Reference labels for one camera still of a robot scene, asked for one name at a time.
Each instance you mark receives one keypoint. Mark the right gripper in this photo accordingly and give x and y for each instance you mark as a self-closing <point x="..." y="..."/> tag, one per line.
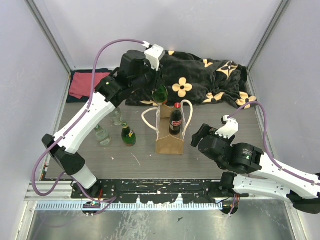
<point x="205" y="129"/>

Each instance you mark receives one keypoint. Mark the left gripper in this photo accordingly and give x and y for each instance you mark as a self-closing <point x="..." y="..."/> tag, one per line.
<point x="158" y="78"/>

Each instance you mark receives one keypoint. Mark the green bottle front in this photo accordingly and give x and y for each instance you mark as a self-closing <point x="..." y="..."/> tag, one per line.
<point x="160" y="95"/>

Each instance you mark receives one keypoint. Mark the cola glass bottle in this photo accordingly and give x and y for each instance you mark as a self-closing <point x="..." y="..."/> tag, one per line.
<point x="175" y="121"/>

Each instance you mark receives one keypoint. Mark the canvas tote bag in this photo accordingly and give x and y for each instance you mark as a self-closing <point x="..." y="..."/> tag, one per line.
<point x="166" y="143"/>

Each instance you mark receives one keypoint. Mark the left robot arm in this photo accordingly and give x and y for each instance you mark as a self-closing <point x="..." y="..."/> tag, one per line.
<point x="137" y="70"/>

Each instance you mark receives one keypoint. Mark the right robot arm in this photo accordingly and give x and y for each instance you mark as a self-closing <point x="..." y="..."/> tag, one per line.
<point x="248" y="170"/>

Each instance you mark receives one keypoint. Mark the black floral blanket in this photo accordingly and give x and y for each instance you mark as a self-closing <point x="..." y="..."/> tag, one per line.
<point x="204" y="80"/>

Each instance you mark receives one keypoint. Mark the clear glass bottle far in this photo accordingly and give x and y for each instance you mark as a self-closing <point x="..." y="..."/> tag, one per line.
<point x="116" y="116"/>

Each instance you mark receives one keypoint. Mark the clear glass bottle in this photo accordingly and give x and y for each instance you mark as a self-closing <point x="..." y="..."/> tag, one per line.
<point x="102" y="135"/>
<point x="116" y="116"/>

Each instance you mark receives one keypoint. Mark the green bottle yellow label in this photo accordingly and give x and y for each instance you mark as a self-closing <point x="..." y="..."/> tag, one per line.
<point x="128" y="135"/>

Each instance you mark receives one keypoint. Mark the red folded cloth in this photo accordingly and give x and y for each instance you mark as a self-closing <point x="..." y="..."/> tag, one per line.
<point x="81" y="85"/>

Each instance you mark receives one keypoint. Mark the clear glass bottle near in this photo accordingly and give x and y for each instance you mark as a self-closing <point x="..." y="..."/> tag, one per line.
<point x="102" y="135"/>

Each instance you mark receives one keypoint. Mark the dark navy folded cloth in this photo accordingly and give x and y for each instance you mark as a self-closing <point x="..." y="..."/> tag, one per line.
<point x="71" y="99"/>

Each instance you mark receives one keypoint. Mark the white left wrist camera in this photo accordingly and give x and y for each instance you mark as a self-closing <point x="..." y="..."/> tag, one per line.
<point x="154" y="54"/>

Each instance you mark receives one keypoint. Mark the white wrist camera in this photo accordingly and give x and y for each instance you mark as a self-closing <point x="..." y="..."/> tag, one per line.
<point x="230" y="127"/>
<point x="154" y="54"/>

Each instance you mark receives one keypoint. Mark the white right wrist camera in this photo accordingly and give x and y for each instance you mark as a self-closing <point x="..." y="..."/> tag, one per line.
<point x="230" y="127"/>

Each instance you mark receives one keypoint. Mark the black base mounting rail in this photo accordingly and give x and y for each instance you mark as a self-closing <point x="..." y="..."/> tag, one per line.
<point x="159" y="191"/>

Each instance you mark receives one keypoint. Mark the white slotted cable duct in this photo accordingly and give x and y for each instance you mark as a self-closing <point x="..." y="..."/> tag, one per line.
<point x="82" y="206"/>

